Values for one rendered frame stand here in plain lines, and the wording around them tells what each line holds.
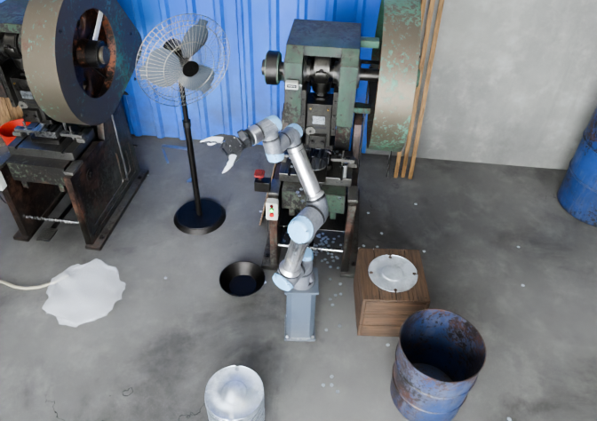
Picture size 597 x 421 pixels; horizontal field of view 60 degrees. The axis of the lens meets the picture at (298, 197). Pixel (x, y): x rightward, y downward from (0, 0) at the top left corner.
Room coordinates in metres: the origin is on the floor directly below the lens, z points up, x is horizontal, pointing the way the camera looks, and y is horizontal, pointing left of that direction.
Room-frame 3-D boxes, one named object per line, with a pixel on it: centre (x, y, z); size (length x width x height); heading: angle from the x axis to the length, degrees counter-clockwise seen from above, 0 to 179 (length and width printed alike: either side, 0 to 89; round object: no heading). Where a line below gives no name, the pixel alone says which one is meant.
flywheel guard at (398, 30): (2.70, -0.46, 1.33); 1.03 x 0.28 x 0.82; 175
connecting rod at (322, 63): (2.63, -0.11, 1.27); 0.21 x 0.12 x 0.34; 175
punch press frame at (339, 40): (2.78, -0.13, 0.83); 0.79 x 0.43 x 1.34; 175
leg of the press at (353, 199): (2.75, -0.39, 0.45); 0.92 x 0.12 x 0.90; 175
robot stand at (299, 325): (1.87, -0.03, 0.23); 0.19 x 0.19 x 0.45; 1
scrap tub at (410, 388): (1.47, -0.73, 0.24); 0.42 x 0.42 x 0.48
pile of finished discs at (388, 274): (2.03, -0.57, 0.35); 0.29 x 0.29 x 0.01
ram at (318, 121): (2.59, -0.11, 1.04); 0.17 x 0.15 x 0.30; 175
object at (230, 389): (1.31, 0.29, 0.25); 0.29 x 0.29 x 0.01
